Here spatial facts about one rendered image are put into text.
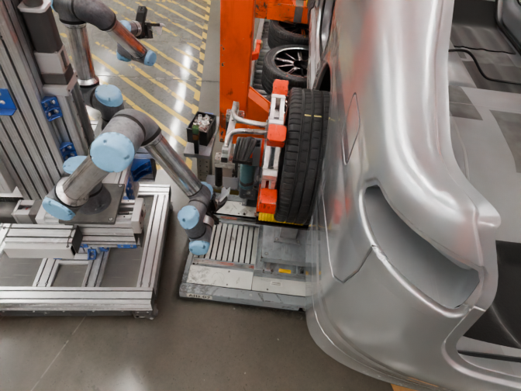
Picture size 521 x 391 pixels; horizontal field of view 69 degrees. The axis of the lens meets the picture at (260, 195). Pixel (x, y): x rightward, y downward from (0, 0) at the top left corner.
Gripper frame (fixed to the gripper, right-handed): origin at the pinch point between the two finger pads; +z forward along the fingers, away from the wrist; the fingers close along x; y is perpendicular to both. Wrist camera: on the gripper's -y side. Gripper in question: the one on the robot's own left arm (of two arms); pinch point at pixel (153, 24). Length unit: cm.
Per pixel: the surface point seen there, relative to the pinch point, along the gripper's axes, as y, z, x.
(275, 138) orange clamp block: 42, -73, 86
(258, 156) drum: 58, -50, 74
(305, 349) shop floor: 164, -62, 103
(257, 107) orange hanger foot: 44, -1, 62
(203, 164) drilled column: 93, 25, 15
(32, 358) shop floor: 157, -105, -33
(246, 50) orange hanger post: 12, -18, 60
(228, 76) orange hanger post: 26, -13, 48
